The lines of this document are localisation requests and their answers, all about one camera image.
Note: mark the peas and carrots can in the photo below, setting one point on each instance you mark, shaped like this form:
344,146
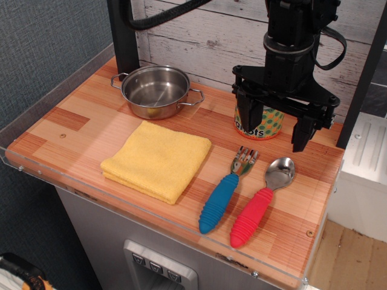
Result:
270,126

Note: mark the yellow folded cloth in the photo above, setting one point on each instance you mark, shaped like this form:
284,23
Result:
157,161

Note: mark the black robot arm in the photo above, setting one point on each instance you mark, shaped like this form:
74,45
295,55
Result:
295,27

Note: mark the stainless steel pot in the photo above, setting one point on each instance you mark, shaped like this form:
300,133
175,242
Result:
157,92

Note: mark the orange and black object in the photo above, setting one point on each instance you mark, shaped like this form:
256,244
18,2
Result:
17,273

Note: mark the white cabinet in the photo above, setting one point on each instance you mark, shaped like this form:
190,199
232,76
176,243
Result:
358,201

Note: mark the black right vertical post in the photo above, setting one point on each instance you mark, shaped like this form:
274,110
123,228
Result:
369,68

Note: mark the black left vertical post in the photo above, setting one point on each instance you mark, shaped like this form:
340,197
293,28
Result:
124,38

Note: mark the silver dispenser panel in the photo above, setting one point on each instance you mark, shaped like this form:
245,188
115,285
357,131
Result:
152,270

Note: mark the blue handled fork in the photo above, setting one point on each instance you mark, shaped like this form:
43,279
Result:
215,207

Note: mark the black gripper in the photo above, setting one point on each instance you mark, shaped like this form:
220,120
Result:
284,83

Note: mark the red handled spoon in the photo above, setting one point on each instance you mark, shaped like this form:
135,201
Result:
279,174

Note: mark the black vertical post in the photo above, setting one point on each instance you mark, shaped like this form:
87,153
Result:
369,68
124,38

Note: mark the clear acrylic table guard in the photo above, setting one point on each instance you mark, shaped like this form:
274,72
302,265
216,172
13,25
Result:
64,136

